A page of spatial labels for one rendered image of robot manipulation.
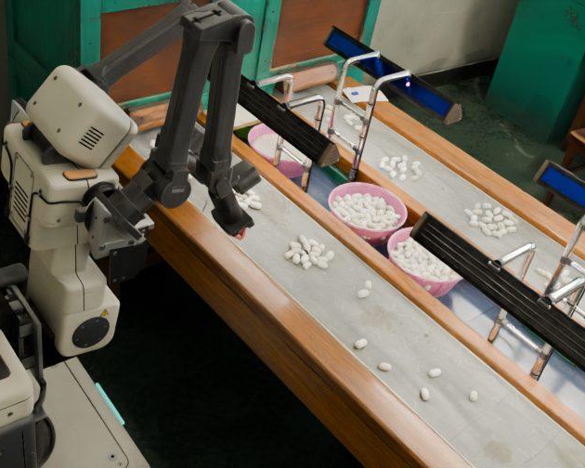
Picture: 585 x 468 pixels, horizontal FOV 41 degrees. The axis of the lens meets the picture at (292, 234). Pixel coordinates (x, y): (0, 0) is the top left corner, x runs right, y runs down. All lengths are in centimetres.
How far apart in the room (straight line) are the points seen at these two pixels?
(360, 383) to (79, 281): 75
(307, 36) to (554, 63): 212
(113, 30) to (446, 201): 126
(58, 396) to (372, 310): 100
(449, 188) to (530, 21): 228
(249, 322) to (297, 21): 132
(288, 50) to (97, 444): 163
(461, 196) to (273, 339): 101
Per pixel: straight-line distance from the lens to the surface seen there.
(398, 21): 482
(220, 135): 175
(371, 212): 266
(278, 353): 220
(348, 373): 206
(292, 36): 314
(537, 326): 193
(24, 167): 186
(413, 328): 228
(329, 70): 328
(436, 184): 291
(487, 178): 299
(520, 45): 509
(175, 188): 172
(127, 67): 209
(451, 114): 265
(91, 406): 254
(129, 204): 171
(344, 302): 229
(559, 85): 497
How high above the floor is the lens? 225
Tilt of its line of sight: 37 degrees down
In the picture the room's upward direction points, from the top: 12 degrees clockwise
